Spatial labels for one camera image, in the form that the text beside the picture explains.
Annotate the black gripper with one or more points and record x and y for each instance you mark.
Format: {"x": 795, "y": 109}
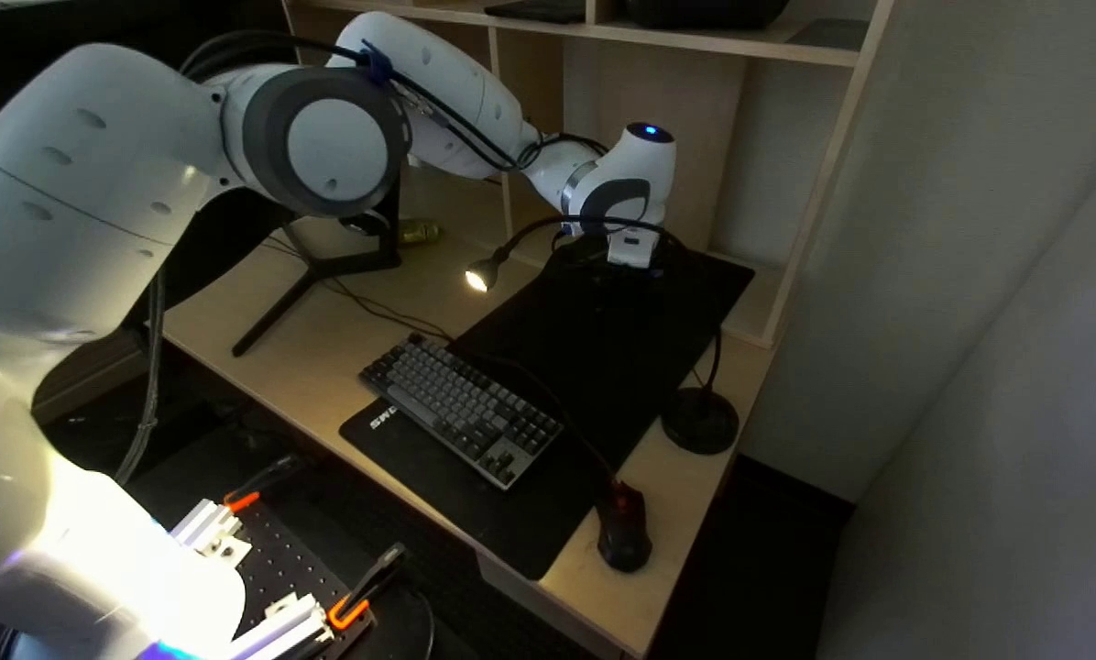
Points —
{"x": 630, "y": 248}

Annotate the white plastic block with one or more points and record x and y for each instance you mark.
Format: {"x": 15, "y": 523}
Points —
{"x": 211, "y": 530}
{"x": 280, "y": 623}

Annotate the black perforated board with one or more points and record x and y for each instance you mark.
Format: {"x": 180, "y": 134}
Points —
{"x": 296, "y": 556}

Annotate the light wooden shelf unit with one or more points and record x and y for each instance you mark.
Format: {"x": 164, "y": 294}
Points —
{"x": 804, "y": 186}

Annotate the small yellow-green object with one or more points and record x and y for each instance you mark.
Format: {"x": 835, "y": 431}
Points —
{"x": 419, "y": 227}

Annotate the black gooseneck table lamp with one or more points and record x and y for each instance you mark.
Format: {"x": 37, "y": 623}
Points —
{"x": 697, "y": 423}

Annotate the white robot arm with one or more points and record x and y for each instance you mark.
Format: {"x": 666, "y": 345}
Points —
{"x": 82, "y": 186}

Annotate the flat black item on shelf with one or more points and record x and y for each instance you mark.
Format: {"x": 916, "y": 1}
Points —
{"x": 532, "y": 10}

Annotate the thin black orange-tipped tool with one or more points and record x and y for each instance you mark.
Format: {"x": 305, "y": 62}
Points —
{"x": 255, "y": 489}

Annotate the black desk mat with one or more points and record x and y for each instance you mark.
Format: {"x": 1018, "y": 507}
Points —
{"x": 594, "y": 353}

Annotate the black computer mouse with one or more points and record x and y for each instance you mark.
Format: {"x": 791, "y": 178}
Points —
{"x": 624, "y": 534}

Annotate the black monitor stand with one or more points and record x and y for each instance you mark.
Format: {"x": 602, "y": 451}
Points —
{"x": 328, "y": 274}

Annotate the grey and black keyboard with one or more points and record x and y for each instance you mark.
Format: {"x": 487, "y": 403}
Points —
{"x": 467, "y": 407}

